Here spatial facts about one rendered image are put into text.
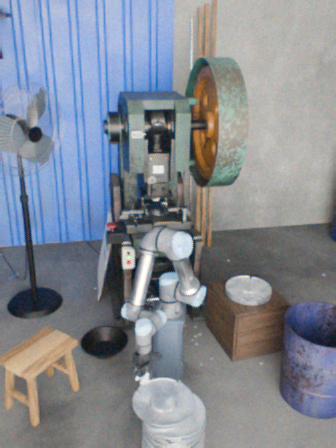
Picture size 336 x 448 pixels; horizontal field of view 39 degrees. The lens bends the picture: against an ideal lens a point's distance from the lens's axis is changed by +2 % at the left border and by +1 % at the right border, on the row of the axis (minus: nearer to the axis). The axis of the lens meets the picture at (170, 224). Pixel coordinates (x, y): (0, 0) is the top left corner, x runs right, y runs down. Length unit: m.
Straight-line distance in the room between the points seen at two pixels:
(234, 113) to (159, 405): 1.62
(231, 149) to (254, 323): 1.07
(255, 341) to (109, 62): 2.48
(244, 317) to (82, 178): 2.07
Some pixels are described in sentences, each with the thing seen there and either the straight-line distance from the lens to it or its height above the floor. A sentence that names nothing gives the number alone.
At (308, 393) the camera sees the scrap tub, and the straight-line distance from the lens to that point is 2.77.
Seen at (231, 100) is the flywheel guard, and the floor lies 1.54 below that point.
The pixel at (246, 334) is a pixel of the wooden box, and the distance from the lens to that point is 3.02.
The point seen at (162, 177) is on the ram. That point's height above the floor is 1.01.
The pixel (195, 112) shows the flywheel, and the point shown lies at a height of 1.35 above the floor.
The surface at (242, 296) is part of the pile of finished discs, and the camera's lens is 3.01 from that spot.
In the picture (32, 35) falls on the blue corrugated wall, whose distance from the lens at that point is 4.11.
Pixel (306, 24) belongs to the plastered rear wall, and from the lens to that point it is 4.65.
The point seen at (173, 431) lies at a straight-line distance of 2.26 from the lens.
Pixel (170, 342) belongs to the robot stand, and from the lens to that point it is 2.73.
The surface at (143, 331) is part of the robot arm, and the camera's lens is 2.19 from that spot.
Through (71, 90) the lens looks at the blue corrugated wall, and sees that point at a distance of 4.15.
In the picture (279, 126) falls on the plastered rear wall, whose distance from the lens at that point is 4.69.
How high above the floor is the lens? 1.97
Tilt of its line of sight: 24 degrees down
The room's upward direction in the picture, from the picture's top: 1 degrees clockwise
